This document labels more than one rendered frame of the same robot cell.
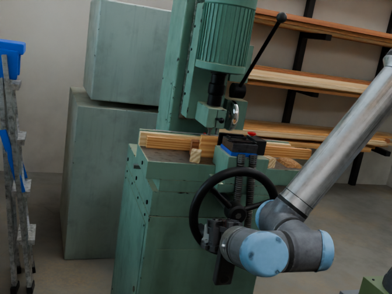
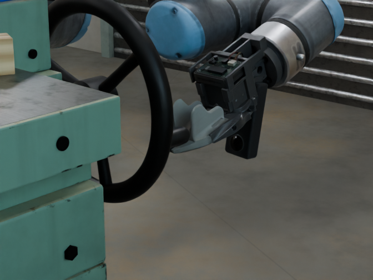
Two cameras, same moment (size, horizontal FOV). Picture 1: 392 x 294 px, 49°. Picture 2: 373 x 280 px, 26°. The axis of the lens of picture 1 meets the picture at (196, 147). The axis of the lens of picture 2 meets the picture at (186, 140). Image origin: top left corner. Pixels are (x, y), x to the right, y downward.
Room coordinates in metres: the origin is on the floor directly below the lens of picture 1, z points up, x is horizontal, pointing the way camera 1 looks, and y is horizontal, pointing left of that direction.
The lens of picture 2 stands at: (1.61, 0.84, 1.11)
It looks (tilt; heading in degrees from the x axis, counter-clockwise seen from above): 19 degrees down; 242
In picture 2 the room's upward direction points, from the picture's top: straight up
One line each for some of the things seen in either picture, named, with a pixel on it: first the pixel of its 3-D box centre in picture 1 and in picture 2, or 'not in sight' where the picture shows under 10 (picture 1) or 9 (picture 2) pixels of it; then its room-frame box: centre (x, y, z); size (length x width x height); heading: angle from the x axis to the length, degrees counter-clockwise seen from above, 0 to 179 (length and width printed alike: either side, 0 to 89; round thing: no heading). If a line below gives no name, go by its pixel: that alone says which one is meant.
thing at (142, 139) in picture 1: (218, 144); not in sight; (1.57, -0.08, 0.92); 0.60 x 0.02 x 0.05; 109
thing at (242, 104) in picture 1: (233, 113); not in sight; (1.76, -0.13, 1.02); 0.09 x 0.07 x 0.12; 109
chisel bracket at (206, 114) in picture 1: (210, 116); not in sight; (1.56, -0.03, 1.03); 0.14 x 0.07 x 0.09; 19
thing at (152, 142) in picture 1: (233, 148); not in sight; (1.57, -0.14, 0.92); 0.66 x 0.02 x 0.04; 109
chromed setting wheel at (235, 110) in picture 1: (230, 115); not in sight; (1.70, -0.12, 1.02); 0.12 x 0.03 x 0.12; 19
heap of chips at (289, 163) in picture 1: (289, 161); not in sight; (1.55, -0.35, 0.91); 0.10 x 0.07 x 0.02; 19
